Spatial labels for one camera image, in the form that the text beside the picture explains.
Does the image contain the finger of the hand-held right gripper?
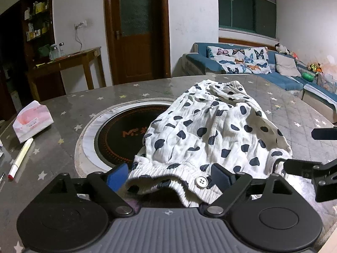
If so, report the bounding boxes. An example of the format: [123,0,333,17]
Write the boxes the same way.
[283,158,337,203]
[311,128,337,140]

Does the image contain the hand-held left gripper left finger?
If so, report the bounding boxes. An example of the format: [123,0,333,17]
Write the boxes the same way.
[49,163,133,216]

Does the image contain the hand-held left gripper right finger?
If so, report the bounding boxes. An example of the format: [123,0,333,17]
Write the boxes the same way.
[205,163,293,216]

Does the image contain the white dark-spotted pants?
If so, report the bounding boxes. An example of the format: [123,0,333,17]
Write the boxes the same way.
[126,80,293,208]

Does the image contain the round black induction cooktop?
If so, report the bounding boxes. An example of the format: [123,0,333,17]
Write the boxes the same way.
[74,98,175,176]

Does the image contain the colourful plush toys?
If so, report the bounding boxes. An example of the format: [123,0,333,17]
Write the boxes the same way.
[307,63,323,74]

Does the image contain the blue grey sofa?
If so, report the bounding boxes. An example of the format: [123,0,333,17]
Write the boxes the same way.
[176,42,337,124]

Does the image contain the beige pillow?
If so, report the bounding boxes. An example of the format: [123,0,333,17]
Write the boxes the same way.
[274,53,302,77]

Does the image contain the grey star tablecloth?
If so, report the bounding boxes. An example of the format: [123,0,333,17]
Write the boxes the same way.
[0,74,337,253]

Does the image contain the black white plush toy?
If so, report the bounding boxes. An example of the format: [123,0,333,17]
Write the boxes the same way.
[274,43,290,54]

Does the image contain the butterfly print cushion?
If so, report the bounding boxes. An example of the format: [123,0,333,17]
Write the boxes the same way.
[243,47,272,74]

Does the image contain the white pen with red cap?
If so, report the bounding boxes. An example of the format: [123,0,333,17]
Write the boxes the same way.
[7,137,34,182]

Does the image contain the pink white tissue pack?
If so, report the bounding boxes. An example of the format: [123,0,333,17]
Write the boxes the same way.
[12,101,54,143]

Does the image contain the butterfly print blanket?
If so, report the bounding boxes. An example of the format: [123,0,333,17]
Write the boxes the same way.
[207,46,248,74]

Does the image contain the brown wooden door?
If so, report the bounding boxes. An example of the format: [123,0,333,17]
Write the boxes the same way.
[104,0,171,85]

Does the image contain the wooden side table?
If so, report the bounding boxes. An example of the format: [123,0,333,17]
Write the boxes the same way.
[25,47,106,102]

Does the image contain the dark green window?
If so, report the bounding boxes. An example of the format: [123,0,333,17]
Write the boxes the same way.
[218,0,277,39]

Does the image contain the dark wooden shelf cabinet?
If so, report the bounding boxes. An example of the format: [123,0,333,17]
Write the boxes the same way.
[0,0,56,111]

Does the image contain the grey power cable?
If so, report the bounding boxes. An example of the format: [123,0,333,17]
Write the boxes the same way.
[75,28,84,52]

